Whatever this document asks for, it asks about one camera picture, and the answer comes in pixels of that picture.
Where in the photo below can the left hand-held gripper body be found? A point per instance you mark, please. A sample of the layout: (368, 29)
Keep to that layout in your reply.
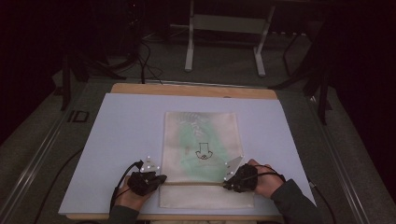
(145, 180)

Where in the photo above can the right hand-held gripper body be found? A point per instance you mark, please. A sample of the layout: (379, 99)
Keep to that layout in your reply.
(243, 179)

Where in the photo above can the white printed cloth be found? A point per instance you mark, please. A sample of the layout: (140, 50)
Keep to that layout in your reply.
(202, 186)

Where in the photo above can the person's left hand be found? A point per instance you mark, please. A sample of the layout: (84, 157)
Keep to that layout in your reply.
(132, 199)

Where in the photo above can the person's right hand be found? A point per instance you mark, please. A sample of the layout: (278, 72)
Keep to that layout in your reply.
(266, 183)

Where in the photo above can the green printed garment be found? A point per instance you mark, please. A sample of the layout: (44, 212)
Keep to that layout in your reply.
(199, 146)

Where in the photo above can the light blue table mat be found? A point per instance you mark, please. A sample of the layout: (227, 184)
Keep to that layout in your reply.
(124, 133)

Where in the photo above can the wooden table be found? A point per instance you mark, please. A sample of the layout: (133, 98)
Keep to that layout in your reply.
(193, 90)

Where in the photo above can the black tripod stand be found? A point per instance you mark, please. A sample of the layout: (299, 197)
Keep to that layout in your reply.
(317, 74)

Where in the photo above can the white metal stand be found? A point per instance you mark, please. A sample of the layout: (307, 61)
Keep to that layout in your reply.
(227, 24)

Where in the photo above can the metal floor rail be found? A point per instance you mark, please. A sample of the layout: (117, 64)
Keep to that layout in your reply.
(28, 174)
(339, 168)

